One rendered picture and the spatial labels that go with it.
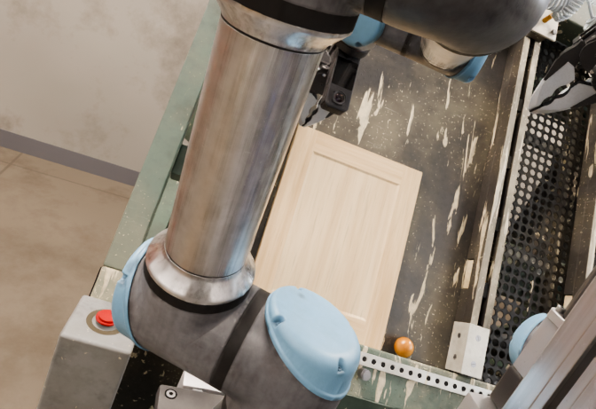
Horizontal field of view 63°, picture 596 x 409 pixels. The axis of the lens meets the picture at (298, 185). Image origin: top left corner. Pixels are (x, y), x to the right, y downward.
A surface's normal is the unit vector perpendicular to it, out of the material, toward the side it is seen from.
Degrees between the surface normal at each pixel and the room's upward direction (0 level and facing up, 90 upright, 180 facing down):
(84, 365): 90
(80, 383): 90
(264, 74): 103
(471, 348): 56
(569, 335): 90
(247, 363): 71
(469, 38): 144
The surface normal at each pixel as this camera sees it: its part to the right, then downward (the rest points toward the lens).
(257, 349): 0.02, -0.32
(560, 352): -0.91, -0.30
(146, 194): 0.28, -0.18
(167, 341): -0.26, 0.40
